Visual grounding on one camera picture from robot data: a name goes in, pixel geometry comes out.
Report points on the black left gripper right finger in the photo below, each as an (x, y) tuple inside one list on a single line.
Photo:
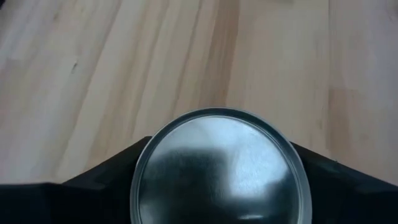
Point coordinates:
[(351, 202)]

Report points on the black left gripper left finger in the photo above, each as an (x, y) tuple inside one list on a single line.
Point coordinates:
[(77, 205)]

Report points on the tin can silver lid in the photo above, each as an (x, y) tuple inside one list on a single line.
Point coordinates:
[(217, 174)]

